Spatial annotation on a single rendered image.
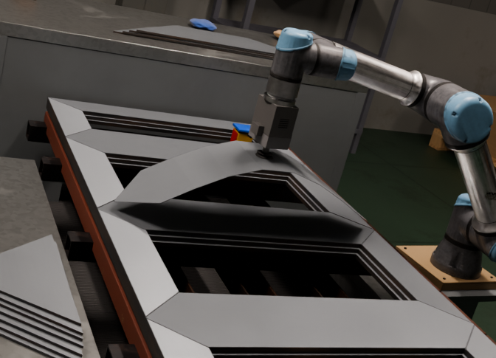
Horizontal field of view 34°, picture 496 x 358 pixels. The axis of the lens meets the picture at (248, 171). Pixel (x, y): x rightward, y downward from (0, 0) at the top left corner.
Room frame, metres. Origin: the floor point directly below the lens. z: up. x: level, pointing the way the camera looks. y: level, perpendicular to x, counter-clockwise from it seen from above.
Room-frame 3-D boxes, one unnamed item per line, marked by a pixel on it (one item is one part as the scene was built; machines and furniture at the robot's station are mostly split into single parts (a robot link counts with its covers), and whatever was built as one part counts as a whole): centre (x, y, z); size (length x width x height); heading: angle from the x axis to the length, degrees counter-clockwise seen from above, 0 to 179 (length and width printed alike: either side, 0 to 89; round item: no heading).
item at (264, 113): (1.82, -0.02, 1.11); 0.10 x 0.09 x 0.16; 124
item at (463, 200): (2.24, -0.67, 0.87); 0.13 x 0.12 x 0.14; 24
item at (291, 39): (1.83, -0.03, 1.27); 0.09 x 0.08 x 0.11; 114
